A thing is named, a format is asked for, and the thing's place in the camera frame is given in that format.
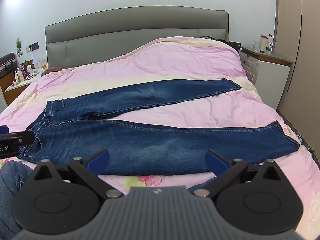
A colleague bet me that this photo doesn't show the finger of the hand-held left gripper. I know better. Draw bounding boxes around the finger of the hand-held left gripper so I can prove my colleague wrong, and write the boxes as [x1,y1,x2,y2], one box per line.
[0,126,36,153]

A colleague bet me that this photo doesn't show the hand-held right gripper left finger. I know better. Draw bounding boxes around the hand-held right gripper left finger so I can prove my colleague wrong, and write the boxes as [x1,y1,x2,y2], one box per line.
[25,148,123,199]

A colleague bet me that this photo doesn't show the beige wardrobe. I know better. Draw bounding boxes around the beige wardrobe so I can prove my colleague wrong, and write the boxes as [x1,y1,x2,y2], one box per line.
[274,0,320,166]

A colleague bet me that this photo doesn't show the pink floral bed blanket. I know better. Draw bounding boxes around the pink floral bed blanket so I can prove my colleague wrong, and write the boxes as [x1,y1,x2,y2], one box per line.
[0,36,320,240]

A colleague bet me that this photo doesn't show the clear plastic water bottle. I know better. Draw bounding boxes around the clear plastic water bottle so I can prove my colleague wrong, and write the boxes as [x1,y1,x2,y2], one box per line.
[265,34,273,54]

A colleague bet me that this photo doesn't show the beige tumbler with red lid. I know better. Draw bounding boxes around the beige tumbler with red lid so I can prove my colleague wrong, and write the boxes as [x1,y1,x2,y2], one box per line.
[259,34,268,53]

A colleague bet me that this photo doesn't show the dark pillow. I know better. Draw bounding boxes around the dark pillow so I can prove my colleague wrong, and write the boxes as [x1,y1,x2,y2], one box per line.
[200,35,242,49]

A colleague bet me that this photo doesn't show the brown pillow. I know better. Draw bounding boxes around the brown pillow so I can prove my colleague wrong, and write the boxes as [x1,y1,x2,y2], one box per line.
[41,66,69,77]

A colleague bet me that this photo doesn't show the wooden bedside table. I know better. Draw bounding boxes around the wooden bedside table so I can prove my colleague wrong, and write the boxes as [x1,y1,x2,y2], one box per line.
[0,73,43,106]

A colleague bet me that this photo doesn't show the grey padded headboard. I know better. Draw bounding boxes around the grey padded headboard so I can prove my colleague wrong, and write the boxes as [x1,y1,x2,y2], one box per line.
[44,6,230,68]

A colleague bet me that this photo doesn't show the person's jeans-clad leg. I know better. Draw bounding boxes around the person's jeans-clad leg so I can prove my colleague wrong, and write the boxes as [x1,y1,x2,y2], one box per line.
[0,160,34,240]

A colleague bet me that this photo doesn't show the dark brown suitcase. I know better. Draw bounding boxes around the dark brown suitcase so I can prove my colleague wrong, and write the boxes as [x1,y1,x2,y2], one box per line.
[0,52,17,79]

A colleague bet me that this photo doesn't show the white nightstand with wooden top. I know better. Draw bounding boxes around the white nightstand with wooden top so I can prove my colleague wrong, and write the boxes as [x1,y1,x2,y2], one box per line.
[239,45,293,107]

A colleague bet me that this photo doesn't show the blue denim jeans pants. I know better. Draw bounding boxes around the blue denim jeans pants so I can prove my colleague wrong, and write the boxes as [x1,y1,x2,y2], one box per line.
[17,77,300,176]

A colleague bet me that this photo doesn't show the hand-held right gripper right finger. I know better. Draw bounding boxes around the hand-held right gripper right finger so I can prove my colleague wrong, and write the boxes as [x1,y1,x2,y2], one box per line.
[194,149,290,198]

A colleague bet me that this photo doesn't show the small potted green plant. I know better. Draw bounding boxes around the small potted green plant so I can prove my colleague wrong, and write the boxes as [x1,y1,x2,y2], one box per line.
[15,37,24,56]

